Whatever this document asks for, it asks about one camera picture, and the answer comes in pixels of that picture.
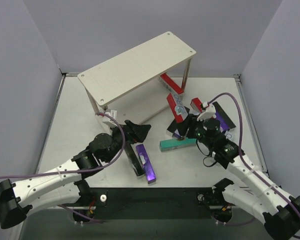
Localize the red silver toothpaste box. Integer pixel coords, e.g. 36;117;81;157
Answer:
166;93;188;123

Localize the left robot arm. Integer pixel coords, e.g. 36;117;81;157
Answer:
0;120;151;229

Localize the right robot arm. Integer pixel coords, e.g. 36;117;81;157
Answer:
176;116;300;240

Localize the white two-tier shelf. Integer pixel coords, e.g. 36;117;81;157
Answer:
77;31;196;132

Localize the black box under R&O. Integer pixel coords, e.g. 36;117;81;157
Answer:
166;109;184;139

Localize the purple toothpaste box right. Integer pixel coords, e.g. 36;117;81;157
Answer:
215;112;231;132

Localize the purple toothpaste box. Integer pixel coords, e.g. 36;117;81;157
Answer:
215;112;231;132
135;144;157;185

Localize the black toothpaste box left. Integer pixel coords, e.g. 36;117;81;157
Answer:
124;143;145;177

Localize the black toothpaste box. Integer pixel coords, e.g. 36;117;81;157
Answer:
124;143;145;177
212;101;236;131

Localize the black toothpaste box right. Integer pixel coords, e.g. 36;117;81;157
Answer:
212;101;236;131

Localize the teal toothpaste box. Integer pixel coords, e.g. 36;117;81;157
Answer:
159;138;196;152

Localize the purple toothpaste box left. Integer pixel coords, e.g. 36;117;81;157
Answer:
135;144;157;185

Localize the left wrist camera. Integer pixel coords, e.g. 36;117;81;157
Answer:
97;109;117;128

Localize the aluminium frame rail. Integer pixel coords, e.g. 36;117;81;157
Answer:
9;72;295;240

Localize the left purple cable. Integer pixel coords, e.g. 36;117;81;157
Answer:
0;112;127;223

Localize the purple cable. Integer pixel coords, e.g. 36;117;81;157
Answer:
202;92;300;238
0;112;127;223

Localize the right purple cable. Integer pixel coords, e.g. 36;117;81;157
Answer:
202;92;300;238

